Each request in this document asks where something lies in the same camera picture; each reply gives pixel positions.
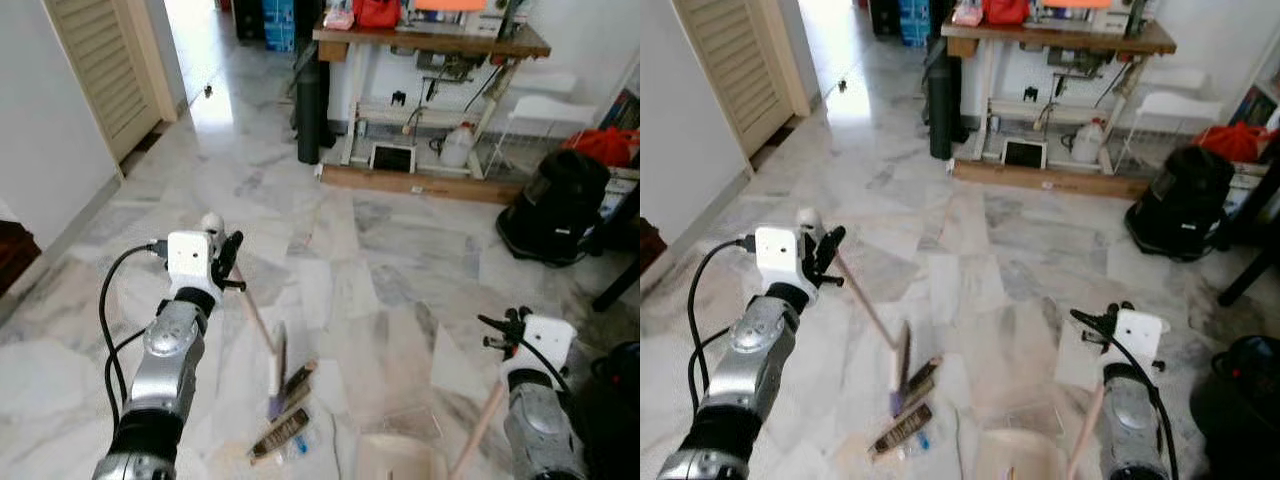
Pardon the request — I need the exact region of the blue box stack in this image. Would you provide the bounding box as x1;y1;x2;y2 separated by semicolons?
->
261;0;297;53
897;0;932;49

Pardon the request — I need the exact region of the white chair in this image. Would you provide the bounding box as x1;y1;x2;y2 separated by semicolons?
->
1114;66;1225;171
488;70;598;177

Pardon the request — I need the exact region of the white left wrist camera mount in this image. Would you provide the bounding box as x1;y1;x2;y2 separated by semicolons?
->
165;230;227;293
754;225;818;291

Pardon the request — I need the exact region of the short brown snack wrapper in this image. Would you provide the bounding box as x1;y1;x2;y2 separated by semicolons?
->
905;355;946;399
280;360;320;403

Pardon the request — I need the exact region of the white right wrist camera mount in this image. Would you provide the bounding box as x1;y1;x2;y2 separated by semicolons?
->
1110;308;1172;371
518;315;580;379

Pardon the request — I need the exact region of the beige dustpan with wooden handle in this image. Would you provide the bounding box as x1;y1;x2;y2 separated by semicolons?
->
354;380;509;480
974;384;1107;480

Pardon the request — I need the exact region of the beige louvered door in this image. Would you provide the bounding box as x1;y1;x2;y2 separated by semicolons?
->
44;0;179;163
672;0;813;153

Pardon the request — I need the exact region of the white plastic jug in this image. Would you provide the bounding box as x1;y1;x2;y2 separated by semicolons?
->
439;121;477;170
1069;117;1107;165

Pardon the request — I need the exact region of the red handbag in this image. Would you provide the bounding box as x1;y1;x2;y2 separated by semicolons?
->
981;0;1032;27
351;0;402;30

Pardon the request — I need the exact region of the white framed tablet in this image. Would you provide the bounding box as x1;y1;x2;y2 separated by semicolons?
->
999;137;1049;171
369;142;417;174

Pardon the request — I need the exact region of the wooden top workbench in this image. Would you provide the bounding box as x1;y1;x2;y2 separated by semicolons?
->
313;12;552;183
941;10;1179;177

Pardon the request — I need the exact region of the black upright cylinder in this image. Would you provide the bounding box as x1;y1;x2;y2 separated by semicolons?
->
296;55;327;167
926;48;958;162

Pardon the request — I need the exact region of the wooden handled broom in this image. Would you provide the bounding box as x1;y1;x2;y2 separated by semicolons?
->
796;206;915;419
200;212;293;419

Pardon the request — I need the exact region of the black table leg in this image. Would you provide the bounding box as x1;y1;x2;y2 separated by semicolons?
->
1218;248;1280;308
592;252;641;313

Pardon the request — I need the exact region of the long wooden plank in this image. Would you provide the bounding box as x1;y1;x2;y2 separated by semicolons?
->
950;158;1153;202
318;163;527;207

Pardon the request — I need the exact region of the red cloth bag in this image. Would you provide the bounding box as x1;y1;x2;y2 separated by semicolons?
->
563;126;639;168
1194;121;1278;165

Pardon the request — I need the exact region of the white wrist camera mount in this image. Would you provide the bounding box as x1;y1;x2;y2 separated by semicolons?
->
165;230;227;293
518;315;580;379
754;225;818;291
1110;308;1172;371

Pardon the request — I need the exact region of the long brown snack wrapper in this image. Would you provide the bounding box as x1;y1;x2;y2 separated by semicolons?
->
248;408;313;463
870;402;935;461

